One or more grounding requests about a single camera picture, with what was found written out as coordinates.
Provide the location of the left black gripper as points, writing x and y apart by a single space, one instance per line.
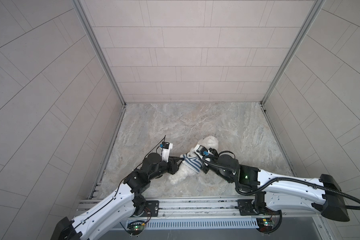
171 165

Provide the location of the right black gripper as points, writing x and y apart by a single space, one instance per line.
203 168

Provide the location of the blue white striped sweater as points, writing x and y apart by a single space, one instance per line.
191 164

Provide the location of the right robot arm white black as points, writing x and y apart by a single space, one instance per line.
277 192

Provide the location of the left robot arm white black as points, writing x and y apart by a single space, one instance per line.
123 203

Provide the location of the left green circuit board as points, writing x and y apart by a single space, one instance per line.
136 227

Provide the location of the green circuit board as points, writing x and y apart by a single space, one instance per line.
265 225
136 227

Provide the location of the right green circuit board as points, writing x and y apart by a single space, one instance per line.
265 225

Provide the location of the right corner aluminium profile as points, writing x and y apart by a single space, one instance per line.
312 15

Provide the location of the corner aluminium profile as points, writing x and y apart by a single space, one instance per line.
77 5
312 15

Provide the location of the left corner aluminium profile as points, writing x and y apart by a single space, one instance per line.
77 5

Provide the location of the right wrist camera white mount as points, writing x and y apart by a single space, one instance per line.
203 151

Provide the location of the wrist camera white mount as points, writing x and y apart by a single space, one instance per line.
165 150
203 151

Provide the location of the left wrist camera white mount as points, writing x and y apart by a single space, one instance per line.
165 150

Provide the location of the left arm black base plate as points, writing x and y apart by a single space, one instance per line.
148 209

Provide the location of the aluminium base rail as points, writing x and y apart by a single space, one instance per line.
211 207

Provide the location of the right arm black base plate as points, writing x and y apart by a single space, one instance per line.
246 207

